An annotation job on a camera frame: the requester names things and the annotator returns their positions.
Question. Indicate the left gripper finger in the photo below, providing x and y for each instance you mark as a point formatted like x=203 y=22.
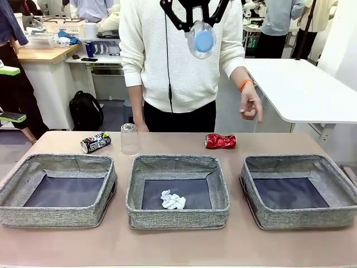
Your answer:
x=9 y=71
x=12 y=116

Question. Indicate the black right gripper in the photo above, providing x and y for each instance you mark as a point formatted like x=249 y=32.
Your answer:
x=195 y=2

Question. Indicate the clear plastic water bottle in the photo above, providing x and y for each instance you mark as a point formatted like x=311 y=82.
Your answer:
x=203 y=42

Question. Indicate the crushed black drink can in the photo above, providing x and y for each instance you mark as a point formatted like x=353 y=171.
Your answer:
x=96 y=142

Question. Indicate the clear plastic cup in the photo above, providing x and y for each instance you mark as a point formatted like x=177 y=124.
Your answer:
x=129 y=139

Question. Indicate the person's left forearm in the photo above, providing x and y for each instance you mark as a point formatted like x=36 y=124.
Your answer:
x=240 y=74

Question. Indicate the person's right forearm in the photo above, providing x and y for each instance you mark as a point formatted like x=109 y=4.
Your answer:
x=136 y=103

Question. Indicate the person's left hand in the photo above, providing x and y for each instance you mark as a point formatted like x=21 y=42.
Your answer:
x=251 y=103

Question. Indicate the person's right hand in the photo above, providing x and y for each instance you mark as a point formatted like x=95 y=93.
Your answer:
x=144 y=128

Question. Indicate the bystander in dark blue jacket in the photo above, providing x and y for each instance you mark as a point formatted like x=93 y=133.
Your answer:
x=14 y=92

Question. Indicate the wooden top counter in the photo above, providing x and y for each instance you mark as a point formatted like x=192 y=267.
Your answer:
x=50 y=83

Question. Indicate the white plastic crate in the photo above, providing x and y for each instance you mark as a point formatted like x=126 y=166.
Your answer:
x=42 y=40

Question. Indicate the person in white sweater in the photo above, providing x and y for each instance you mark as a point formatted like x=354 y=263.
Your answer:
x=150 y=56

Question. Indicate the blue cloth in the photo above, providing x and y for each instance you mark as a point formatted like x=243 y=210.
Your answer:
x=69 y=37

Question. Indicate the beige storage crate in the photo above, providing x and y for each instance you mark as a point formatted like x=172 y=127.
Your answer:
x=64 y=27

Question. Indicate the black backpack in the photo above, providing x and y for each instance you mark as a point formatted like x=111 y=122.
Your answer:
x=85 y=111

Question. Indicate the black smartphone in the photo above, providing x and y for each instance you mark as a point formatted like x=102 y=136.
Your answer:
x=89 y=59

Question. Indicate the bystander blue shirt black trousers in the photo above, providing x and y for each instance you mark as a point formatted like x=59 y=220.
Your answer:
x=279 y=16

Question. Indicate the orange wrist watch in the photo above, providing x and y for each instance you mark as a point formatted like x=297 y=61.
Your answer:
x=246 y=83

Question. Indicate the white desk with shelf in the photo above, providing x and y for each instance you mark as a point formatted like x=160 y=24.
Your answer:
x=94 y=81

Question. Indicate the white fabric bag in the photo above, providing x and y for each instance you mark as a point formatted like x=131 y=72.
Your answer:
x=110 y=23

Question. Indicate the white paper roll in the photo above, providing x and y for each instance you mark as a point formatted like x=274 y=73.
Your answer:
x=90 y=30

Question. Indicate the striped box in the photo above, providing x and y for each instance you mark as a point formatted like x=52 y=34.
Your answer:
x=106 y=47

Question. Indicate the grey fabric basket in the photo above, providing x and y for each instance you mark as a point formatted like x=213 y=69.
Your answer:
x=301 y=219
x=178 y=219
x=55 y=216

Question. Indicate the bystander in cream top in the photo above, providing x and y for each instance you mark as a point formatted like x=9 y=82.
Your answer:
x=323 y=14

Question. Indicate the crushed red drink can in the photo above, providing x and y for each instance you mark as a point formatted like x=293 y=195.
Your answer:
x=220 y=141

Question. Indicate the white table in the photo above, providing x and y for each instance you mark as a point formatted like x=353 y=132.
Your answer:
x=301 y=89

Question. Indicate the white table leg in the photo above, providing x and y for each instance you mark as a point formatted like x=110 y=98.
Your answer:
x=325 y=136

